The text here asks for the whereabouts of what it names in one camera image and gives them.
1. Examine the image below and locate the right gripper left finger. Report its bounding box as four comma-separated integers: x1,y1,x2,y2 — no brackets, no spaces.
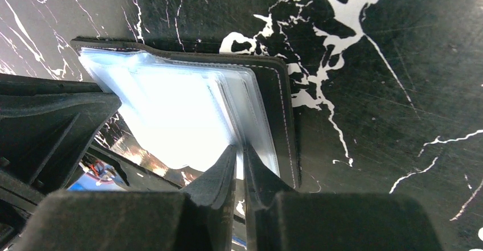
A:
14,145,236,250

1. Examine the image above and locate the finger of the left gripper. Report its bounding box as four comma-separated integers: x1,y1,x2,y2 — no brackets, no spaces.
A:
1,93,121,194
1,74,105,95

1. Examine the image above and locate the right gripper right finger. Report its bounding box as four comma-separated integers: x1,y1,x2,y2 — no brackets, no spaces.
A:
243,145,442,250

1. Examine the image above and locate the black leather card holder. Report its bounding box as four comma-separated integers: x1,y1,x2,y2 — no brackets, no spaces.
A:
71,38,301,188

